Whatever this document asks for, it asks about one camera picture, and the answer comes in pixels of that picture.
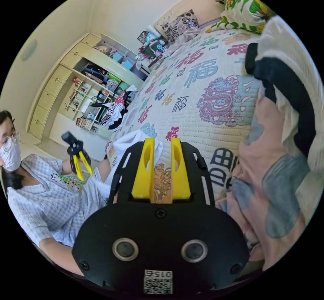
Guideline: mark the black and white clothes heap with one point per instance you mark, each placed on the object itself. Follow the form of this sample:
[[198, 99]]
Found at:
[[114, 114]]

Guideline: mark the cluttered bedside table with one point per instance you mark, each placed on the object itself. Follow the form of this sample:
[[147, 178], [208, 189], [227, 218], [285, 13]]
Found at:
[[152, 48]]

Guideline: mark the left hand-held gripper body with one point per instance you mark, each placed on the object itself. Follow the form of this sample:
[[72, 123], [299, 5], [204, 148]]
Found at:
[[76, 147]]

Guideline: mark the bed with printed quilt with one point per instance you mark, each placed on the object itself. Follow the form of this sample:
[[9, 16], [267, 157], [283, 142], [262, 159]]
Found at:
[[195, 128]]

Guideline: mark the pile of clothes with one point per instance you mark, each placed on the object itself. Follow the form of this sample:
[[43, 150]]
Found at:
[[265, 158]]

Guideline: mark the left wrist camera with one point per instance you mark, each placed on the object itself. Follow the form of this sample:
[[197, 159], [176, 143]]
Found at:
[[67, 137]]

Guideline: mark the person's body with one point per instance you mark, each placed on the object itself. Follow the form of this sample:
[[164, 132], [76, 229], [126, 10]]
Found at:
[[50, 204]]

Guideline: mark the white t-shirt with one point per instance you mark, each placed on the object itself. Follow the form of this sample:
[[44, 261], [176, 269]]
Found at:
[[130, 140]]

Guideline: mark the brown flowered pillow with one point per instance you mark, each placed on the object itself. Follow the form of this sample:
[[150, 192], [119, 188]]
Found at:
[[178, 25]]

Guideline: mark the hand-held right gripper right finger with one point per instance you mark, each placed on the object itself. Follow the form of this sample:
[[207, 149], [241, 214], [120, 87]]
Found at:
[[180, 178]]

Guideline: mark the green flowered rolled blanket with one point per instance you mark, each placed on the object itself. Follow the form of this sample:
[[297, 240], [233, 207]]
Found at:
[[240, 13]]

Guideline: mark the cream cupboard with shelves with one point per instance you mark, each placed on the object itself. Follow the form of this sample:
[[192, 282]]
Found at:
[[63, 77]]

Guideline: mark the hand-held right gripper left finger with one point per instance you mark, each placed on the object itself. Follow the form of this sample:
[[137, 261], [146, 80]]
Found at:
[[143, 178]]

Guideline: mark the person's right forearm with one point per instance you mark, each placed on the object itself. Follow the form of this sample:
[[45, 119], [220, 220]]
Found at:
[[62, 257]]

